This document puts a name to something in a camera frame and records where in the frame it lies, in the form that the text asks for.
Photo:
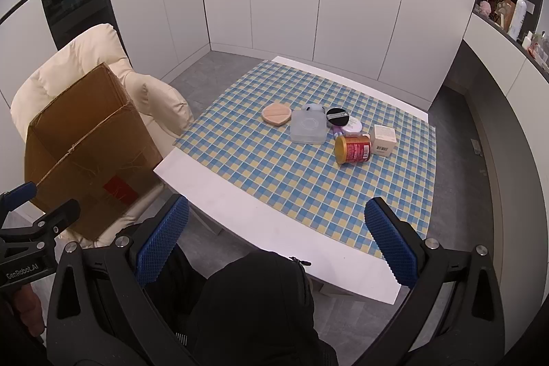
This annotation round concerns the tall white bottle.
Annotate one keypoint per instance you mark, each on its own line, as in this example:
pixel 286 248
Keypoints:
pixel 517 18

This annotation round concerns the blue yellow checkered tablecloth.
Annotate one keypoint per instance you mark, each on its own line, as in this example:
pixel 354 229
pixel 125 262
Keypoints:
pixel 278 177

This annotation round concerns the grey floor socket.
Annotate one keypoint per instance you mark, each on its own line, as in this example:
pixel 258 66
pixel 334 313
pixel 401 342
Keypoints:
pixel 476 146

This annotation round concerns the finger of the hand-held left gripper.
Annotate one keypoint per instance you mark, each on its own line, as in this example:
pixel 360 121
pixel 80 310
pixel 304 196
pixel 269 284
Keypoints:
pixel 60 216
pixel 21 192

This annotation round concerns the purple tube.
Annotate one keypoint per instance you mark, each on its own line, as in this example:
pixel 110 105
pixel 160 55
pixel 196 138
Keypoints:
pixel 336 131

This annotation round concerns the pink fluffy ball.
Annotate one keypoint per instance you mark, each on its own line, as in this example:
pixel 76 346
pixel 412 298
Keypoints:
pixel 484 7

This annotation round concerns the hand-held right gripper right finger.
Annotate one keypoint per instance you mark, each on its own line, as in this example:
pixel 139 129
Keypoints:
pixel 390 237

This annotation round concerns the person's black pants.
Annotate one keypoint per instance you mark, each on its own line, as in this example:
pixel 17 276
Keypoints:
pixel 257 306

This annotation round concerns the person's left hand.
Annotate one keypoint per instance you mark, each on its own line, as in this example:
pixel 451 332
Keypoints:
pixel 25 306

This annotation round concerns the cream padded chair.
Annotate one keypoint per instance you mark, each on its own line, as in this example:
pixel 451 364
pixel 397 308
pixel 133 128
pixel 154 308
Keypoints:
pixel 73 61

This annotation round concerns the black powder puff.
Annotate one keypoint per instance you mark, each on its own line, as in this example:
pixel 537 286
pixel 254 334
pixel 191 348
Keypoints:
pixel 336 116

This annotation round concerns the brown cardboard box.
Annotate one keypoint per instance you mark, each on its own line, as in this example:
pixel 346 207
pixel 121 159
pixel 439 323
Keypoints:
pixel 85 160

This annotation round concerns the small cube carton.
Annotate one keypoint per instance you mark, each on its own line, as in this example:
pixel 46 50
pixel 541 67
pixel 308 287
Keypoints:
pixel 382 139

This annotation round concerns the beige powder puff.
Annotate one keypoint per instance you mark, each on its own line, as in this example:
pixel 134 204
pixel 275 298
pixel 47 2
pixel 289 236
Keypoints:
pixel 276 114

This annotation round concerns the white round jar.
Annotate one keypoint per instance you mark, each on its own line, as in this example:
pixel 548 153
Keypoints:
pixel 352 126

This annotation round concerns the white square lid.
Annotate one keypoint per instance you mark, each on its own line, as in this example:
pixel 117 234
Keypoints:
pixel 308 128

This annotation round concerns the red can with gold lid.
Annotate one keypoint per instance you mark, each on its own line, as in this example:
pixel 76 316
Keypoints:
pixel 354 148

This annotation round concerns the brown gift box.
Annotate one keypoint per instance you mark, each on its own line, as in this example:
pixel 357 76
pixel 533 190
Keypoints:
pixel 502 10

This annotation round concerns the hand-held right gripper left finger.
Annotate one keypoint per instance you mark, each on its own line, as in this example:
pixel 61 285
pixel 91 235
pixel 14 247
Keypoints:
pixel 165 237

